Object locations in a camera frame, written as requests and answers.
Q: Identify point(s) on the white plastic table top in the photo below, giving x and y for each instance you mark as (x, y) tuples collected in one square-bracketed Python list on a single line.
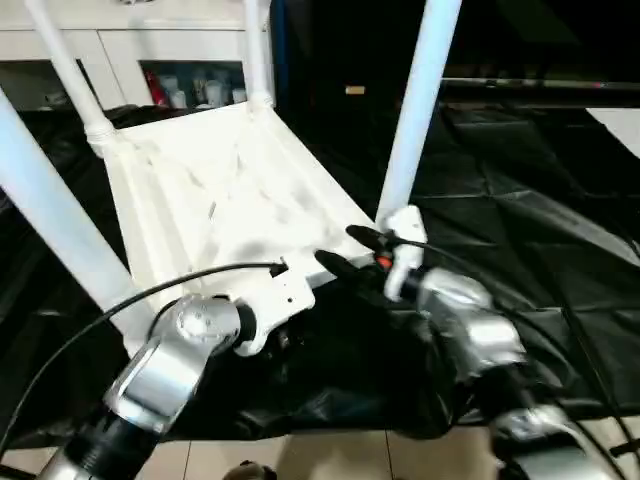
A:
[(210, 190)]

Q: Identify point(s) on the clear glass ornament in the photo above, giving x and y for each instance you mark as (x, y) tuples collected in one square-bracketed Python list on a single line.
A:
[(134, 2)]

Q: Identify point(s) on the red bottle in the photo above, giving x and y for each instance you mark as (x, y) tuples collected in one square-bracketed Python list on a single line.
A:
[(154, 87)]

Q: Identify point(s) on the white flat board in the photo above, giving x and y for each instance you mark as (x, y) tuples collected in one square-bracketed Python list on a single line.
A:
[(620, 130)]

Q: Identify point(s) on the black stand leg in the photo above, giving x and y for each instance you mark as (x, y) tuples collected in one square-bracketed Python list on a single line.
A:
[(627, 447)]

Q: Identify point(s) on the black table mat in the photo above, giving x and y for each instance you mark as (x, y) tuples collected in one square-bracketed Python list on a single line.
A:
[(525, 225)]

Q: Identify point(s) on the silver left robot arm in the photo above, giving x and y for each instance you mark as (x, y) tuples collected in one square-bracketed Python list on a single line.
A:
[(165, 350)]

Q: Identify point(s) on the white glass-door cabinet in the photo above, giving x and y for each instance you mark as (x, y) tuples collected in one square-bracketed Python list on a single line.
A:
[(150, 40)]

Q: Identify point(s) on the dark robot foot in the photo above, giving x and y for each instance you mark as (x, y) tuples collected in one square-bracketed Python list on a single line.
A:
[(250, 471)]

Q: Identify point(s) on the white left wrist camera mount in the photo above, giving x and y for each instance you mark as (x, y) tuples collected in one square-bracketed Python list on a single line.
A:
[(280, 300)]

